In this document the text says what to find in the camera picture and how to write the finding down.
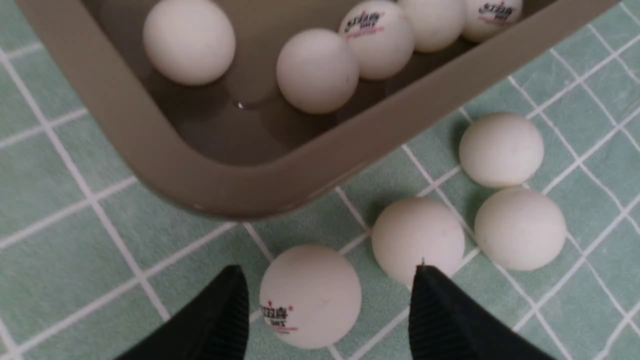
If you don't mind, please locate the green checkered tablecloth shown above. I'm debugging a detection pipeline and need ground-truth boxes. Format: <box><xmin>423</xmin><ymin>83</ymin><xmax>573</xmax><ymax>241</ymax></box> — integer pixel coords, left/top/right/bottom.
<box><xmin>1</xmin><ymin>0</ymin><xmax>639</xmax><ymax>360</ymax></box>

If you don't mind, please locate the white printed ball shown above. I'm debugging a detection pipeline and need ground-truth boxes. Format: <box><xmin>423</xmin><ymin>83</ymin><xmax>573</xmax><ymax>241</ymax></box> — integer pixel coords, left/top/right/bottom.
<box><xmin>458</xmin><ymin>112</ymin><xmax>546</xmax><ymax>189</ymax></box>
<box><xmin>338</xmin><ymin>0</ymin><xmax>415</xmax><ymax>81</ymax></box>

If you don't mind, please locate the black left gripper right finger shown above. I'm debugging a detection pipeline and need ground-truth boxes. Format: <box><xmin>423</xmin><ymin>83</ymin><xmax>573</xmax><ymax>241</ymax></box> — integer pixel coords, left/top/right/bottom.
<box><xmin>408</xmin><ymin>264</ymin><xmax>553</xmax><ymax>360</ymax></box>

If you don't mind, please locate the olive green plastic bin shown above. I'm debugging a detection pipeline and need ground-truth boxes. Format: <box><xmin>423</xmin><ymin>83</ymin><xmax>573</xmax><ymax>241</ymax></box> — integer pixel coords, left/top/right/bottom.
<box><xmin>16</xmin><ymin>0</ymin><xmax>617</xmax><ymax>220</ymax></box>

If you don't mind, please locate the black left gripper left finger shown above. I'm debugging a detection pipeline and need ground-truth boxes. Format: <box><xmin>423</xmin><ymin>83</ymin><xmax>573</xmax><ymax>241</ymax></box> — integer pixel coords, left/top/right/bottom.
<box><xmin>118</xmin><ymin>265</ymin><xmax>250</xmax><ymax>360</ymax></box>

